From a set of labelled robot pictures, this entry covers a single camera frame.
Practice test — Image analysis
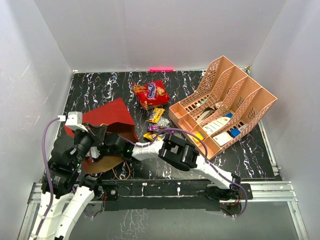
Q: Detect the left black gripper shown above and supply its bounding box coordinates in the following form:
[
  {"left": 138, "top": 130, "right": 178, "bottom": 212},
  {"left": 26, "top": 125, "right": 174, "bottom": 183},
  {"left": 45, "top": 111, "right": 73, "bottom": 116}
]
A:
[{"left": 71, "top": 121, "right": 108, "bottom": 168}]

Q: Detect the red paper bag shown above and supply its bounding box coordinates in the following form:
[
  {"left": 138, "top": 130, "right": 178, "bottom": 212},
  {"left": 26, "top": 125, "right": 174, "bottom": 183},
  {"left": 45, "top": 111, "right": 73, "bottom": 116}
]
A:
[{"left": 64, "top": 98, "right": 138, "bottom": 174}]

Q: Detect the light blue snack packet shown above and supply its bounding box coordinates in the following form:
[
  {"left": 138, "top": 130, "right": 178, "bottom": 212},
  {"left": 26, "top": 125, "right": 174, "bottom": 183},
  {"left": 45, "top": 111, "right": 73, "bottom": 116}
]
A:
[{"left": 156, "top": 116, "right": 171, "bottom": 127}]

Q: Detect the red cookie snack bag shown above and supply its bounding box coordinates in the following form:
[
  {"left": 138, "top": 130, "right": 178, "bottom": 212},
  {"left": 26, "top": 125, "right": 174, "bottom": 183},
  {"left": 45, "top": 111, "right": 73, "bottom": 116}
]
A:
[{"left": 132, "top": 80, "right": 170, "bottom": 110}]

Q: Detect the pink plastic file organizer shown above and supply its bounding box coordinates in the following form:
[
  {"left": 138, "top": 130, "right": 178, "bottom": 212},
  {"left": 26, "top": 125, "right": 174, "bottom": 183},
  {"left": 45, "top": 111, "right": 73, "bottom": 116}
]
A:
[{"left": 168, "top": 55, "right": 277, "bottom": 159}]

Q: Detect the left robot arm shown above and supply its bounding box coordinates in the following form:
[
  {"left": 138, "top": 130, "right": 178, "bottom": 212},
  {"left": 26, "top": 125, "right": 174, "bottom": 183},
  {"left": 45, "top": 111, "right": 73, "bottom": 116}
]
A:
[{"left": 29, "top": 123, "right": 107, "bottom": 240}]

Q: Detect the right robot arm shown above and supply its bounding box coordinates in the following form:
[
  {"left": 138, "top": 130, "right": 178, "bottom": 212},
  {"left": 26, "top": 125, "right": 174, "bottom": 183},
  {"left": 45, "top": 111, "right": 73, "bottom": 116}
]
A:
[{"left": 90, "top": 133, "right": 241, "bottom": 201}]

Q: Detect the pink tape strip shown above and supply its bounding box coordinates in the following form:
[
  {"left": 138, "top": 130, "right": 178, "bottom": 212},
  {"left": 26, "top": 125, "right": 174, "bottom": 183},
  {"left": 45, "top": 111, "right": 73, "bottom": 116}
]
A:
[{"left": 148, "top": 67, "right": 174, "bottom": 72}]

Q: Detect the yellow cube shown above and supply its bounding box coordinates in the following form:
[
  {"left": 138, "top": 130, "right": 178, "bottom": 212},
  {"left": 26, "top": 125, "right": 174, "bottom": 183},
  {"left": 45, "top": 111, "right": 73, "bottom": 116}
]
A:
[{"left": 194, "top": 132, "right": 204, "bottom": 143}]

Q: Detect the white label card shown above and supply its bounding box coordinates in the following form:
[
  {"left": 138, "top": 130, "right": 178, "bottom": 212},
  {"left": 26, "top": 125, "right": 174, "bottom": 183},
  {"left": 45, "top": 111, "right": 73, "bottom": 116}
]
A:
[{"left": 202, "top": 116, "right": 230, "bottom": 135}]

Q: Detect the white card pack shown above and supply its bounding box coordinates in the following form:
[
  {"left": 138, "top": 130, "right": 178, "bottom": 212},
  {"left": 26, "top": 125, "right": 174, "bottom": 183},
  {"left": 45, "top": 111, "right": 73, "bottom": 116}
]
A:
[{"left": 212, "top": 132, "right": 233, "bottom": 147}]

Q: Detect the blue cube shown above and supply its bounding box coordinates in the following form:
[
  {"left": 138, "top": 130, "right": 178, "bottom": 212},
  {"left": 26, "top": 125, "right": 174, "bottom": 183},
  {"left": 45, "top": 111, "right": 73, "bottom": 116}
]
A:
[{"left": 230, "top": 128, "right": 241, "bottom": 138}]

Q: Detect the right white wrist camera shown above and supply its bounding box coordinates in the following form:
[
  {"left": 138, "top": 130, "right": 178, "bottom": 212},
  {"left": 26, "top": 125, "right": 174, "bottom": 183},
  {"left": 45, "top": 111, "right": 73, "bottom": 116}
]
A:
[{"left": 89, "top": 146, "right": 100, "bottom": 159}]

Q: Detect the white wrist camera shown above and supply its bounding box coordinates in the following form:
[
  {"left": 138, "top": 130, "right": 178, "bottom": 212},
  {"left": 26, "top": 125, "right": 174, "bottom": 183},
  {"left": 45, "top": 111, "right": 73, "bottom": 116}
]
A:
[
  {"left": 57, "top": 111, "right": 88, "bottom": 132},
  {"left": 89, "top": 146, "right": 100, "bottom": 159}
]

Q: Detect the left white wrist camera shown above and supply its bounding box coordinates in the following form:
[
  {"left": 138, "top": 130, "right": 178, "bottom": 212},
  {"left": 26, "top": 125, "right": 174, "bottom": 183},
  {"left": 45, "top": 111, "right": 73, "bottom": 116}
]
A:
[{"left": 57, "top": 111, "right": 88, "bottom": 132}]

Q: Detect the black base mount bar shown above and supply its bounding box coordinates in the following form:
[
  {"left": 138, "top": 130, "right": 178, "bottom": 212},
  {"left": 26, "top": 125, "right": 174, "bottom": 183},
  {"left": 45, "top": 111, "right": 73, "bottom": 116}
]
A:
[{"left": 88, "top": 179, "right": 253, "bottom": 216}]

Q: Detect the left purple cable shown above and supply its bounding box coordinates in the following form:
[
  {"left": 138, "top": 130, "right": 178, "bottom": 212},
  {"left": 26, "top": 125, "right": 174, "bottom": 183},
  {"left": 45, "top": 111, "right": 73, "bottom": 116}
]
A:
[{"left": 32, "top": 117, "right": 61, "bottom": 238}]

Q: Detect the purple cable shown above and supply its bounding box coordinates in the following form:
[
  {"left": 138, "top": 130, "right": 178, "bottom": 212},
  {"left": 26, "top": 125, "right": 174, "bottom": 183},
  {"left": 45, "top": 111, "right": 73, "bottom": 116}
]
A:
[
  {"left": 105, "top": 127, "right": 249, "bottom": 217},
  {"left": 32, "top": 117, "right": 61, "bottom": 238}
]

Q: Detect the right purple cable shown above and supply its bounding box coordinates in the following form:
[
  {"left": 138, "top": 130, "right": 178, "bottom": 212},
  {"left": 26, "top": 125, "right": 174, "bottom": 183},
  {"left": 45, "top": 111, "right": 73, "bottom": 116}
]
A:
[{"left": 105, "top": 127, "right": 249, "bottom": 217}]

